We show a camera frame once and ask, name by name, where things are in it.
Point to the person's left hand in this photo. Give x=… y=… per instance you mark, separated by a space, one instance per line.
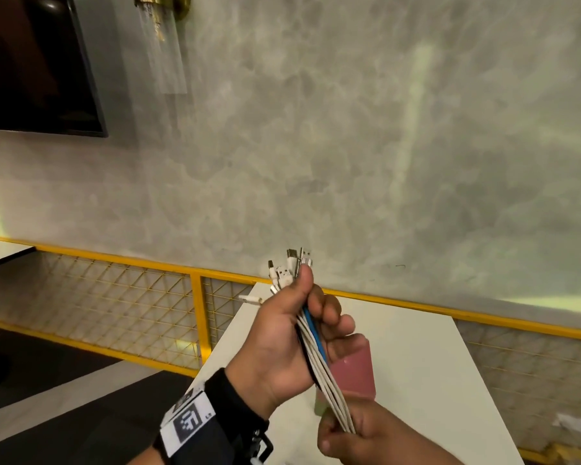
x=281 y=353

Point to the black screen panel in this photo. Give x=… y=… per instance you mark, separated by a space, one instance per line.
x=34 y=62

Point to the black left wristband with markers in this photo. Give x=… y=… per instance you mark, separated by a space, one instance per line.
x=218 y=426

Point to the person's right hand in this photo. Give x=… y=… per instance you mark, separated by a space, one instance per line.
x=377 y=440

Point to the yellow mesh railing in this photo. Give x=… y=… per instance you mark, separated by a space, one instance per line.
x=201 y=324

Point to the white wall socket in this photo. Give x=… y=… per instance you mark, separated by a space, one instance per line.
x=571 y=423

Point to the pink box with green drawer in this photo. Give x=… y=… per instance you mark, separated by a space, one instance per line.
x=358 y=377

